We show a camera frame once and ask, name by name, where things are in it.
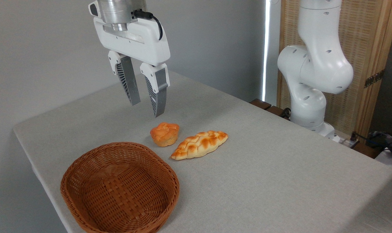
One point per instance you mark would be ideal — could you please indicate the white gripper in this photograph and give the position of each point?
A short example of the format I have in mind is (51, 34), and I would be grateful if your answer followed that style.
(140, 40)

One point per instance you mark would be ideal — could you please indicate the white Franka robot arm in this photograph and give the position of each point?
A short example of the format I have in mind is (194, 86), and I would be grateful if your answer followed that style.
(315, 64)

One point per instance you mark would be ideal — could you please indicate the round golden muffin bread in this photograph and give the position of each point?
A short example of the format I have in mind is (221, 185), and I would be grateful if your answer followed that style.
(164, 134)

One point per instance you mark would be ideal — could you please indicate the long braided bread loaf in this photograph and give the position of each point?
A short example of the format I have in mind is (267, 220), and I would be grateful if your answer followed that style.
(199, 145)

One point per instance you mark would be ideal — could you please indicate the brown woven wicker basket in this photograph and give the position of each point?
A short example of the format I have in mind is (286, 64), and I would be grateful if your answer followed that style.
(118, 191)

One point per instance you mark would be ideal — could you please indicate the dark brown wooden block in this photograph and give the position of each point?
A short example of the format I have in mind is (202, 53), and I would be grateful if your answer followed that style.
(276, 111)
(365, 150)
(260, 104)

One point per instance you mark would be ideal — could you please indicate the white vertical light strip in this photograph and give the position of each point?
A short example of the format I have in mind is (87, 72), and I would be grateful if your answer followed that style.
(266, 48)

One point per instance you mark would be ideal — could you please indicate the grey tablecloth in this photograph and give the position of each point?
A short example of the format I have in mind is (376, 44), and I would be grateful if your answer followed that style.
(263, 181)

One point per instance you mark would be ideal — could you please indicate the white power strip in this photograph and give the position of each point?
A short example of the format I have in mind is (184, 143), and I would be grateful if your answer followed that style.
(348, 141)

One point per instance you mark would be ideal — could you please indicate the metal screen hinge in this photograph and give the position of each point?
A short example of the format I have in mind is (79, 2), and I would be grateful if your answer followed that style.
(374, 78)

